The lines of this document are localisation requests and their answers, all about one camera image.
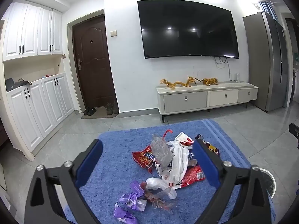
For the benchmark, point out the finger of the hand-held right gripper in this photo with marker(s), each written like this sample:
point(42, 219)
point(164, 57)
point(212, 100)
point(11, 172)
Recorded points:
point(294, 129)

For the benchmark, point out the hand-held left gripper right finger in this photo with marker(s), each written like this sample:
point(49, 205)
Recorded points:
point(205, 163)

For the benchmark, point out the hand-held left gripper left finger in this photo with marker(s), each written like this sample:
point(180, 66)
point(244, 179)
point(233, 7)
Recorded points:
point(90, 163)

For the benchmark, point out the red food packet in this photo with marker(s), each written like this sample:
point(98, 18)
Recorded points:
point(196, 173)

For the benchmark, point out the dark orange snack packet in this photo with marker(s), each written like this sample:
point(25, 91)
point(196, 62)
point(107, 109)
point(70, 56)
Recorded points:
point(211, 148)

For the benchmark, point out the white and red carton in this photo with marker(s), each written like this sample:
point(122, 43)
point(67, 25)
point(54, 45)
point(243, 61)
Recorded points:
point(183, 138)

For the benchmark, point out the white paper box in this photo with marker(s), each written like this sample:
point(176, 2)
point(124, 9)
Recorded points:
point(161, 172)

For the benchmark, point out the clear plastic bag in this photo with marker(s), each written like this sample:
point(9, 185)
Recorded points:
point(161, 151)

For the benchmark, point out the red plastic strip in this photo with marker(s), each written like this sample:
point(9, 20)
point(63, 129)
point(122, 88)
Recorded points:
point(166, 134)

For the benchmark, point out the white waste bin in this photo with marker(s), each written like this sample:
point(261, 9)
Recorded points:
point(266, 170)

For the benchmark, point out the red snack bag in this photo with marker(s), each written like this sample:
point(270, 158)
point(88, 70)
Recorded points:
point(140, 156)

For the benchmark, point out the translucent white plastic bag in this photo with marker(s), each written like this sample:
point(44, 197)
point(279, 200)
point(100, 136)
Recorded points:
point(156, 183)

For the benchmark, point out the purple foil wrapper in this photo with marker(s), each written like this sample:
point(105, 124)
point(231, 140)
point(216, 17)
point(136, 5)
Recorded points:
point(130, 198)
point(123, 215)

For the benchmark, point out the brown red wrapper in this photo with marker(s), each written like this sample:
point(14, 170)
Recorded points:
point(155, 200)

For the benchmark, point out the brown doormat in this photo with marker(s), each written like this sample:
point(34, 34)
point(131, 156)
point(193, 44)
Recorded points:
point(100, 116)

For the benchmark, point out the dark low shoe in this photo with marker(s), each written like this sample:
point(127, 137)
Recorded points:
point(92, 111)
point(86, 111)

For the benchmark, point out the brown boot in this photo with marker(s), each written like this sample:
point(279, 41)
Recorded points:
point(109, 109)
point(115, 109)

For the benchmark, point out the white television cabinet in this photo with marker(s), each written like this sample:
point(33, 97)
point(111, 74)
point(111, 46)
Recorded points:
point(184, 102)

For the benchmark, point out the white base cabinet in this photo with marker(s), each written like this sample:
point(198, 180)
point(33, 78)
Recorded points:
point(46, 112)

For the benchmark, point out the grey refrigerator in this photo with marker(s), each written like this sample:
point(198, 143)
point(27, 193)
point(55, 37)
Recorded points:
point(257, 63)

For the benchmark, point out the clear bottle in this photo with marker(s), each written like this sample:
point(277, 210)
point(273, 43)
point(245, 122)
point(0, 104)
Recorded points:
point(237, 77)

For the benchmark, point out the golden striped figurine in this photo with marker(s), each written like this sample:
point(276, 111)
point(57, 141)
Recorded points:
point(210, 81)

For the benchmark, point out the dark brown door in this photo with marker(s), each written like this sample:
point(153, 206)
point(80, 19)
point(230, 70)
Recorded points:
point(93, 74)

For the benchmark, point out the black bag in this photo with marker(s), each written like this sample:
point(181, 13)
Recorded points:
point(14, 84)

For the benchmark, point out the blue curtain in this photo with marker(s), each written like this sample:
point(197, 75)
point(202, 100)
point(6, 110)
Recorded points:
point(268, 8)

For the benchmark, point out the beige light switch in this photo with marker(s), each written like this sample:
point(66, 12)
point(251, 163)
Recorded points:
point(113, 33)

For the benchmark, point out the black wall television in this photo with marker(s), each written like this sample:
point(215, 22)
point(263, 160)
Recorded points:
point(186, 28)

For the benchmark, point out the white wall cabinet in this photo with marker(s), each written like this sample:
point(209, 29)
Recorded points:
point(30, 28)

